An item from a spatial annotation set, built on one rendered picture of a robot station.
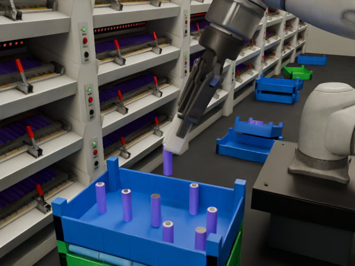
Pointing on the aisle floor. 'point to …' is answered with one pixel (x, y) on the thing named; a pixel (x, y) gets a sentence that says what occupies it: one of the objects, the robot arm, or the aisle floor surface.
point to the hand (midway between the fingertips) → (177, 133)
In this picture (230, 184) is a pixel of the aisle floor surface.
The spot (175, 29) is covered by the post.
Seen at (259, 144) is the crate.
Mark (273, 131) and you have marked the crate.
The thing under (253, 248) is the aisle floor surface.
